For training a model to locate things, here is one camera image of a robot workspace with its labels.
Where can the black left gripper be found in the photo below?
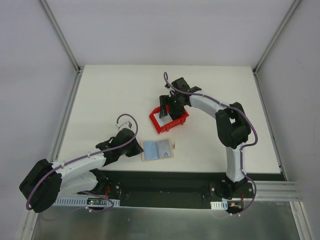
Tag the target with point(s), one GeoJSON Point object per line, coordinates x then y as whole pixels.
{"type": "Point", "coordinates": [135, 148]}

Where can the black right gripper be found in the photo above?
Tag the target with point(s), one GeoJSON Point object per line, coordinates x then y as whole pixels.
{"type": "Point", "coordinates": [167, 105]}

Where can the beige leather card holder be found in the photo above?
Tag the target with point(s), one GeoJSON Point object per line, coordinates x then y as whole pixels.
{"type": "Point", "coordinates": [142, 155]}

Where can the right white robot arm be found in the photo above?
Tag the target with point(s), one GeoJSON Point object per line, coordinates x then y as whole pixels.
{"type": "Point", "coordinates": [233, 129]}

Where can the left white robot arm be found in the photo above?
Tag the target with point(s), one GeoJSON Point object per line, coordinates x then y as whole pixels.
{"type": "Point", "coordinates": [48, 181]}

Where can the white VIP card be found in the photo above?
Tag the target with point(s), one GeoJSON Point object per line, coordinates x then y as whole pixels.
{"type": "Point", "coordinates": [164, 149]}

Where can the red plastic bin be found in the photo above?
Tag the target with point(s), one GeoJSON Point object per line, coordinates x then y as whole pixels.
{"type": "Point", "coordinates": [166, 123]}

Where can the left white cable duct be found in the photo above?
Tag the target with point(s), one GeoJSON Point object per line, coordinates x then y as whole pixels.
{"type": "Point", "coordinates": [85, 201]}

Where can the white cable duct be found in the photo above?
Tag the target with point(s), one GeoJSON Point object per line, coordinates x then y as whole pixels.
{"type": "Point", "coordinates": [219, 205]}
{"type": "Point", "coordinates": [85, 201]}

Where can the right white cable duct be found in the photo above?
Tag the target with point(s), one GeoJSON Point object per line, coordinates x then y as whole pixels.
{"type": "Point", "coordinates": [219, 205]}

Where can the aluminium rail profile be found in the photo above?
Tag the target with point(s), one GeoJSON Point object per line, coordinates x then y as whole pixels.
{"type": "Point", "coordinates": [278, 191]}

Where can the left aluminium frame post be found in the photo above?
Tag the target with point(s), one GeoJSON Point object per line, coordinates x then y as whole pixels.
{"type": "Point", "coordinates": [59, 34]}

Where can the aluminium frame post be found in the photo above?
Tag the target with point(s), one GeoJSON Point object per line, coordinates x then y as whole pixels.
{"type": "Point", "coordinates": [59, 34]}
{"type": "Point", "coordinates": [277, 34]}

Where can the right aluminium frame post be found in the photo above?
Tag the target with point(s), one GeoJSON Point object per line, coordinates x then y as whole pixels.
{"type": "Point", "coordinates": [277, 34]}

